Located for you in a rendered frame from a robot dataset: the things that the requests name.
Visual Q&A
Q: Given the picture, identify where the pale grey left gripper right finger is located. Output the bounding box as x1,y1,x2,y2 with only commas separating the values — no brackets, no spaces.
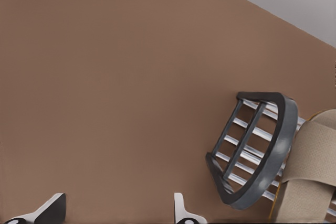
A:
174,193,208,224

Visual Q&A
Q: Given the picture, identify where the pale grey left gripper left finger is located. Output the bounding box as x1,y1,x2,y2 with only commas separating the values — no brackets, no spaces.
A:
2,193,67,224

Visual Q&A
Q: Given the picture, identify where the black metal shoe rack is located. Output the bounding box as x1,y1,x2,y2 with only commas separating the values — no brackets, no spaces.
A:
205,91,336,224

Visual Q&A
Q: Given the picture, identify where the beige slide sandal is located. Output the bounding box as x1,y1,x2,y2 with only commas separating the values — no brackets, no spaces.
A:
269,109,336,224

